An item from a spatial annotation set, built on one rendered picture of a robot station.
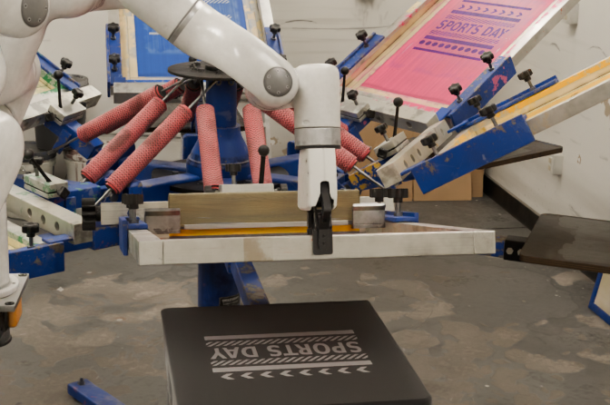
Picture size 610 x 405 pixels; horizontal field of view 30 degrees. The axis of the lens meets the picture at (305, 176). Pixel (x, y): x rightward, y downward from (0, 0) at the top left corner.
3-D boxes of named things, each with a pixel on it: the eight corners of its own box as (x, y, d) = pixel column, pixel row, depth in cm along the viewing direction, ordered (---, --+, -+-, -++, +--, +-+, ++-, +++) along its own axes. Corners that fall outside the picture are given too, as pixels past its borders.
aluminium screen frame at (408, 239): (496, 253, 188) (496, 230, 188) (138, 265, 177) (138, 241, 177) (378, 234, 265) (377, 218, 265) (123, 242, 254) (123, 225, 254)
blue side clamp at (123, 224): (148, 254, 225) (148, 219, 225) (122, 255, 224) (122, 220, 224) (142, 247, 255) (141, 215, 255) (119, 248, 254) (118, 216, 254)
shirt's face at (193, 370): (430, 400, 201) (430, 398, 200) (182, 414, 192) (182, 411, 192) (366, 301, 246) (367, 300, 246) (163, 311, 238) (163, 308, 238)
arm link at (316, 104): (249, 60, 179) (241, 66, 188) (250, 128, 179) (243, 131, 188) (343, 60, 181) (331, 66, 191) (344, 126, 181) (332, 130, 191)
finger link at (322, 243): (311, 212, 182) (312, 254, 182) (315, 212, 179) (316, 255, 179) (330, 212, 183) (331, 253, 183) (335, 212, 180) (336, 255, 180)
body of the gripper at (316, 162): (289, 142, 189) (290, 210, 189) (300, 139, 179) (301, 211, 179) (333, 141, 190) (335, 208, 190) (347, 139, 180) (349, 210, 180)
